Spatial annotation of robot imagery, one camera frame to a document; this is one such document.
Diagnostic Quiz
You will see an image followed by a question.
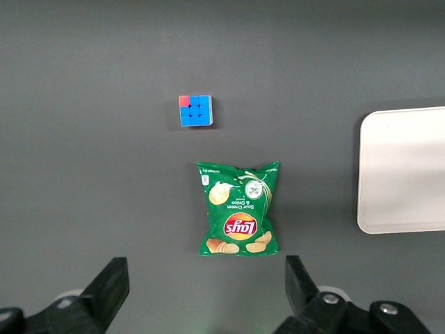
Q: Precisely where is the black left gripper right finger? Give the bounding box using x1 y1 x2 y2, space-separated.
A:
273 255 432 334

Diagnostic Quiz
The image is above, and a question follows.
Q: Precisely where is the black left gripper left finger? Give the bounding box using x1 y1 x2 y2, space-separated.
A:
0 256 131 334

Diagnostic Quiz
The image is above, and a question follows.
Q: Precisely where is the beige plastic tray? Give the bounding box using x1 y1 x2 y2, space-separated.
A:
357 106 445 235

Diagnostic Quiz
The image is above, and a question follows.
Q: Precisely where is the green Lay's chips bag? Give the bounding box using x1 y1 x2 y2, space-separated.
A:
196 160 281 258

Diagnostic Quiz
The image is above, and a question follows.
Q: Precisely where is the Rubik's cube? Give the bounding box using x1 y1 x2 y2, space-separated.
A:
178 94 214 128

